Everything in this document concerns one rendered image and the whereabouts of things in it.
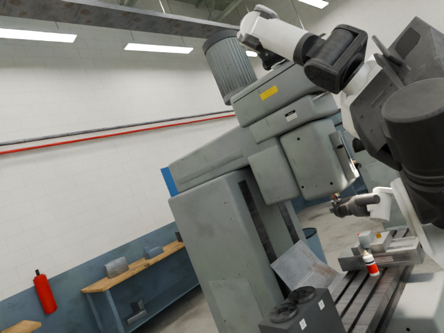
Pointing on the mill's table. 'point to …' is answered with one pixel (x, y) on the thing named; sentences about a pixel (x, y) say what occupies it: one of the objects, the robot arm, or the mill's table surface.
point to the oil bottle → (370, 264)
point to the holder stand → (304, 314)
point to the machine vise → (402, 257)
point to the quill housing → (314, 159)
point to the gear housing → (293, 116)
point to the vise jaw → (382, 244)
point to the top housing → (272, 93)
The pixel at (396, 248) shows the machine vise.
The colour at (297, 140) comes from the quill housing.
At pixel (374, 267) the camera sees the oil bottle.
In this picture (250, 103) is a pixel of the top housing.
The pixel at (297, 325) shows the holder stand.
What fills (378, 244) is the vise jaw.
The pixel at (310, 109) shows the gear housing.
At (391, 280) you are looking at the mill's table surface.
